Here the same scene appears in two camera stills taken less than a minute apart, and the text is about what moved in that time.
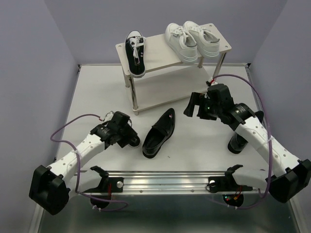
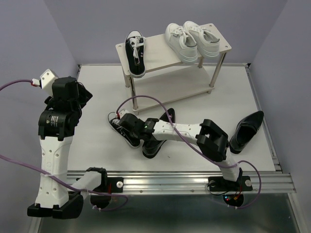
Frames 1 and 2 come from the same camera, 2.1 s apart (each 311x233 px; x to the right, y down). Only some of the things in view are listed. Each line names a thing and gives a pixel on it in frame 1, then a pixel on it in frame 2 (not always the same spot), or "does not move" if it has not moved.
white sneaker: (183, 42) does not move
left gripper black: (129, 130) to (85, 95)
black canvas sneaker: (134, 43) does not move
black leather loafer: (160, 131) does not move
